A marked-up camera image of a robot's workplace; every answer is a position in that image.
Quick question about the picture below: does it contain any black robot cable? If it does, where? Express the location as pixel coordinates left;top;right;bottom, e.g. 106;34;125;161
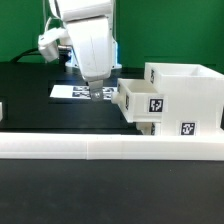
10;47;44;64

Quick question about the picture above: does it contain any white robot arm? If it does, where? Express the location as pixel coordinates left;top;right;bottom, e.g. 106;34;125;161
49;0;121;101

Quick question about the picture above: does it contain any white drawer tray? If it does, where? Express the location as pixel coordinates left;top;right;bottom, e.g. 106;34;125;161
136;122;155;135
111;78;165;123

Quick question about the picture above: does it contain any white U-shaped fence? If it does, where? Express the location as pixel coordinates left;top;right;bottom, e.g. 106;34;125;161
0;101;224;161

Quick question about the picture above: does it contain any white drawer cabinet box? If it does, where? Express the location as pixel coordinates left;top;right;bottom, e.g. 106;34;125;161
144;62;224;136

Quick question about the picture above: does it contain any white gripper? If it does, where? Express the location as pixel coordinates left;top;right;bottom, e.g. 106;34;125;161
66;17;112;101

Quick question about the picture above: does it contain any paper sheet with markers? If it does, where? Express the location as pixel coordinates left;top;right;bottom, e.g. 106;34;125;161
50;85;117;100

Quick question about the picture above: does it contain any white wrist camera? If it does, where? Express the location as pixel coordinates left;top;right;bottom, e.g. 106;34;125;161
38;28;67;62

